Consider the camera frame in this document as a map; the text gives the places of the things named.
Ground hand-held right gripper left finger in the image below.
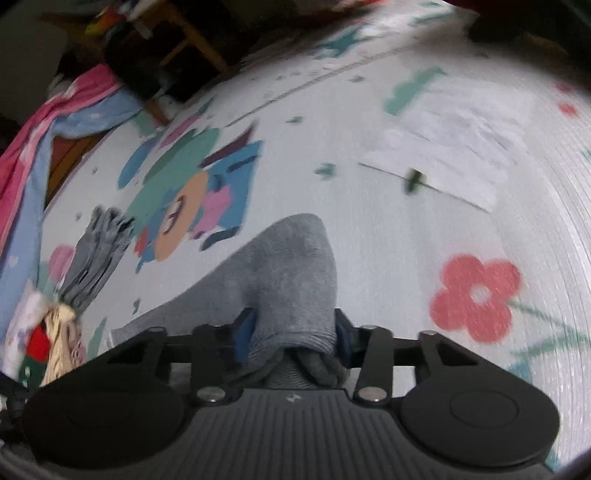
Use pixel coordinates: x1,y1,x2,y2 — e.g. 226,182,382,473
105,308,256,403

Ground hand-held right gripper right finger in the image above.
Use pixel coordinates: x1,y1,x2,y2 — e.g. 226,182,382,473
333,308,486,403

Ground grey sock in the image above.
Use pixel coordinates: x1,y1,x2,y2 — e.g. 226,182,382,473
110,213,351,389

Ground stack of grey socks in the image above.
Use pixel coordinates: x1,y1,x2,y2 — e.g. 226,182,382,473
56,206,136,320

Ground colourful cloth pile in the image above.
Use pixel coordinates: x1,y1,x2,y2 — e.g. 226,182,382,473
4,290,89,389

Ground white sheet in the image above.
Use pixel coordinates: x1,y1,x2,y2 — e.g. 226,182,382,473
367,78,543,214

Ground pink and blue blanket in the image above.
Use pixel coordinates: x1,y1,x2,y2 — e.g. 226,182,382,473
0,64,145,352

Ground wooden stool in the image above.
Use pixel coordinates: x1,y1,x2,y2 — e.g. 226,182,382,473
41,0,232,126

